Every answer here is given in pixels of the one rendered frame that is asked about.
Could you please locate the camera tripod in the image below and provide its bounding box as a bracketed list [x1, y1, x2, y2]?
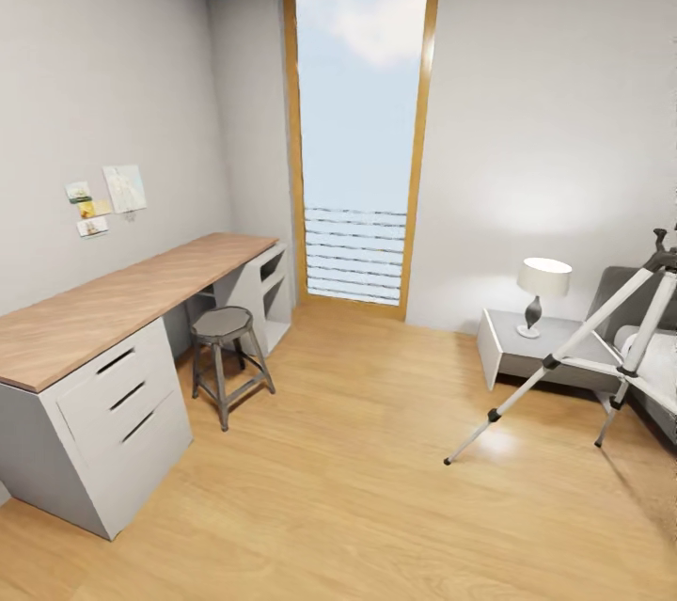
[444, 229, 677, 465]

